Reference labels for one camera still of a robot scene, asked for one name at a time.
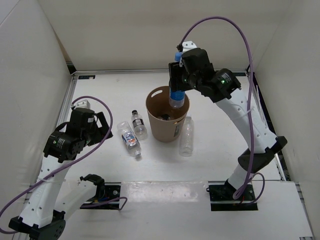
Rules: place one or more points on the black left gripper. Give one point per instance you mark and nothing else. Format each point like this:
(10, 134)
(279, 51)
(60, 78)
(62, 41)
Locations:
(99, 136)

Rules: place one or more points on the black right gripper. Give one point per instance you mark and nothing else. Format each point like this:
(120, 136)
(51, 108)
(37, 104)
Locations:
(175, 71)

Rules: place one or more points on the blue label water bottle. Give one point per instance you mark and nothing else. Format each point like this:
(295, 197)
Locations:
(177, 99)

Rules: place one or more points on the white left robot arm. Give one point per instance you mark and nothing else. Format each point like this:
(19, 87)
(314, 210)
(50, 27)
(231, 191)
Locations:
(44, 217)

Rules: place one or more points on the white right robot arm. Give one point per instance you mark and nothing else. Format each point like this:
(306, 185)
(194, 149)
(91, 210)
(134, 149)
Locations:
(262, 143)

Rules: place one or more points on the brown cylindrical waste bin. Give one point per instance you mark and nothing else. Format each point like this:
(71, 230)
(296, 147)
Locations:
(166, 123)

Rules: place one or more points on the orange blue label bottle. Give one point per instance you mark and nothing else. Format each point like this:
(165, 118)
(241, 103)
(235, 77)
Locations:
(129, 139)

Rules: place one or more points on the black label plastic bottle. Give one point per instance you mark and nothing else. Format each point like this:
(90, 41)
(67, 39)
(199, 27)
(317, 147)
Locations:
(139, 127)

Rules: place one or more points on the clear unlabelled plastic bottle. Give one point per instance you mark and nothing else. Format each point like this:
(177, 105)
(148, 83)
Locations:
(186, 144)

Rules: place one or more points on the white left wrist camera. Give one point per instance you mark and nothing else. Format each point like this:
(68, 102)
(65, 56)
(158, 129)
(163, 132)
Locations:
(85, 104)

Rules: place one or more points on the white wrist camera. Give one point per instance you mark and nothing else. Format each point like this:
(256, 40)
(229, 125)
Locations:
(85, 104)
(186, 46)

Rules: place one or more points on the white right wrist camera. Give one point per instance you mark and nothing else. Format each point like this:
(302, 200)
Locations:
(186, 46)

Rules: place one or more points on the aluminium left table rail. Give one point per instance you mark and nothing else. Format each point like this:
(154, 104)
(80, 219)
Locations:
(66, 104)

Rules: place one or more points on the aluminium table rail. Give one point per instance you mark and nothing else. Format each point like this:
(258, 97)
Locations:
(66, 104)
(280, 159)

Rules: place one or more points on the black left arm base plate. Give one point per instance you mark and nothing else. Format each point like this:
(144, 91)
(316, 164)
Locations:
(111, 191)

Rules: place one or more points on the aluminium right table rail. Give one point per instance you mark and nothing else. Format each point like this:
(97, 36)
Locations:
(280, 159)

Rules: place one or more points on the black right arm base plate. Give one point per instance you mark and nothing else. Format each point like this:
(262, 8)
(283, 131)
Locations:
(221, 199)

